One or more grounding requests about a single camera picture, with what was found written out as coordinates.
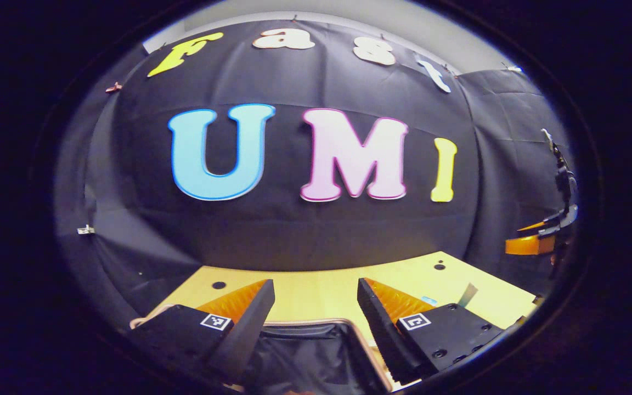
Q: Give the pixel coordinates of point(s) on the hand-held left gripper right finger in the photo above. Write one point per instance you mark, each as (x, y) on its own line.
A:
(384, 334)

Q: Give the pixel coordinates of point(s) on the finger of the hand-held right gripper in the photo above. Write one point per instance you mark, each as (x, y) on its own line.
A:
(530, 245)
(532, 225)

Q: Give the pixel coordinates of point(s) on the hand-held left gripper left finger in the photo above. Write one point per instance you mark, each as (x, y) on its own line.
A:
(250, 329)

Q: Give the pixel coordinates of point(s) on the grey green flat strip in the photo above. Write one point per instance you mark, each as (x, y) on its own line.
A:
(467, 295)

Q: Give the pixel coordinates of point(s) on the black backdrop cloth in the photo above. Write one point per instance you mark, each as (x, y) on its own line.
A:
(294, 236)

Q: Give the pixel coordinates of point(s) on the white clip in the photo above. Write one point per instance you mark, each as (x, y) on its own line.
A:
(85, 229)

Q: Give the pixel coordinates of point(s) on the copper clip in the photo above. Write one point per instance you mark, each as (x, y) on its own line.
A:
(113, 86)

